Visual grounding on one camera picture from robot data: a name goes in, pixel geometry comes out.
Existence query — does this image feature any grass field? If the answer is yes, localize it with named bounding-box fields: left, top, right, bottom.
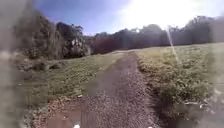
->
left=13, top=50, right=126, bottom=111
left=133, top=42, right=224, bottom=128

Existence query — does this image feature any grey gravel path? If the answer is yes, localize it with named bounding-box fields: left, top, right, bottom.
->
left=39, top=50, right=164, bottom=128

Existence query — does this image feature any row of trees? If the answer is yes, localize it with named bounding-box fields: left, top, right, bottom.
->
left=13, top=9, right=224, bottom=61

